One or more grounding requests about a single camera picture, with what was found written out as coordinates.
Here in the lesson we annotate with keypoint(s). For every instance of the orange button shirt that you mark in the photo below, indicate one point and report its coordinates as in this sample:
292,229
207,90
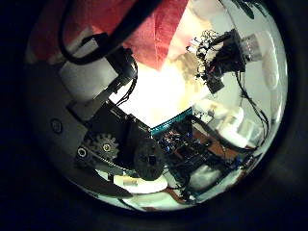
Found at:
154,38

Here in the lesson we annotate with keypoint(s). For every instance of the white plant pot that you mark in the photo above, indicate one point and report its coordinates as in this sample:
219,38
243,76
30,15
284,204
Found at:
207,9

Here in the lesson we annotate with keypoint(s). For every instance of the green leafy plant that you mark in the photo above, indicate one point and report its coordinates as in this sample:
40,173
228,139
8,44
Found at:
248,8

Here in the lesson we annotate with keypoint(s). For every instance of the blue table edge strip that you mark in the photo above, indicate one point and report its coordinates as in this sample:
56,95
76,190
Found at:
170,123

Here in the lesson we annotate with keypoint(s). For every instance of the black electronics clutter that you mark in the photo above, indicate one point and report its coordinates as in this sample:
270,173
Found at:
179,150

